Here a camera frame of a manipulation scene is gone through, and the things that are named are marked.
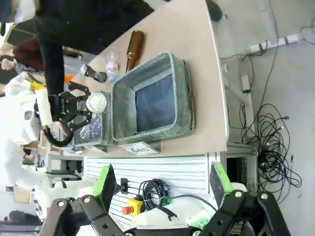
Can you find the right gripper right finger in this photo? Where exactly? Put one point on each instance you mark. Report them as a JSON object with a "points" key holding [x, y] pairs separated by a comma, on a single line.
{"points": [[246, 209]]}

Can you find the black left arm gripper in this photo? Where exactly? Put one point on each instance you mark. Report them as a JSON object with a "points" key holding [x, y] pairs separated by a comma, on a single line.
{"points": [[61, 108]]}

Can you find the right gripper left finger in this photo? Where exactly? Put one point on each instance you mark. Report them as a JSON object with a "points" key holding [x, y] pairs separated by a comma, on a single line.
{"points": [[98, 211]]}

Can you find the silver drink can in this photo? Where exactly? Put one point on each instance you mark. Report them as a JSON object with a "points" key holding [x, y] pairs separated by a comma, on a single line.
{"points": [[96, 102]]}

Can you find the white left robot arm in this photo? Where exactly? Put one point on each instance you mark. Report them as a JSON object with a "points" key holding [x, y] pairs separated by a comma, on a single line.
{"points": [[18, 115]]}

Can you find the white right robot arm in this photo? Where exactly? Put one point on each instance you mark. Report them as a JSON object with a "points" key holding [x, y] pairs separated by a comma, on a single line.
{"points": [[177, 214]]}

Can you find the clear plastic waste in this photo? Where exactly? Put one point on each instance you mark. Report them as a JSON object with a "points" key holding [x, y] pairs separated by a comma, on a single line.
{"points": [[92, 127]]}

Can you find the white can label sign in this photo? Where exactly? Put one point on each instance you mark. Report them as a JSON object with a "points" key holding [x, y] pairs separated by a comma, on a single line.
{"points": [[137, 149]]}

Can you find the large grey fabric basket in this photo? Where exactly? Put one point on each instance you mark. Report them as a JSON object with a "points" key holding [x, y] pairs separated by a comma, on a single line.
{"points": [[152, 103]]}

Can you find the orange small object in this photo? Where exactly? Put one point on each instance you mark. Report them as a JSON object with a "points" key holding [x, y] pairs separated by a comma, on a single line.
{"points": [[68, 78]]}

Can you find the yellow emergency stop button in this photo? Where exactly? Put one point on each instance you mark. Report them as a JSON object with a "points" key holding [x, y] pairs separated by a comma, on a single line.
{"points": [[134, 206]]}

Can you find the clear plastic bottle blue cap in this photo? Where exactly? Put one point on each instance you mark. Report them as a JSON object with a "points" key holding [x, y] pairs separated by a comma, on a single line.
{"points": [[112, 65]]}

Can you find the white slatted panel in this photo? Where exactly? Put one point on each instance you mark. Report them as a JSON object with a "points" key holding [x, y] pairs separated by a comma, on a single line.
{"points": [[157, 172]]}

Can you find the person in maroon top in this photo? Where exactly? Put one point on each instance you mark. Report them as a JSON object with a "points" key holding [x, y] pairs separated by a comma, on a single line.
{"points": [[28, 55]]}

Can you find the brown glass bottle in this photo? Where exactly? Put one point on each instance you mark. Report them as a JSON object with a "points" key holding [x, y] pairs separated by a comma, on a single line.
{"points": [[135, 48]]}

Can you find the person in black top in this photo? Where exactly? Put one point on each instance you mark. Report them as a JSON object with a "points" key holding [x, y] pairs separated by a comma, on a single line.
{"points": [[81, 22]]}

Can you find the white power adapter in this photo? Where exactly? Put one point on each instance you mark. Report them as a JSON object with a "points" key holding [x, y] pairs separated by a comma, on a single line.
{"points": [[245, 83]]}

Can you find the black chair base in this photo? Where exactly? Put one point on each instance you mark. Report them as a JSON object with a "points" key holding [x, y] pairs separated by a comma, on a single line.
{"points": [[213, 10]]}

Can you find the white power strip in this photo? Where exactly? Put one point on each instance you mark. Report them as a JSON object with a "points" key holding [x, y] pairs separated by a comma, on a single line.
{"points": [[278, 42]]}

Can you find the aluminium table frame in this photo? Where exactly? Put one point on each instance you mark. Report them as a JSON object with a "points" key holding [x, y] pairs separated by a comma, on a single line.
{"points": [[242, 167]]}

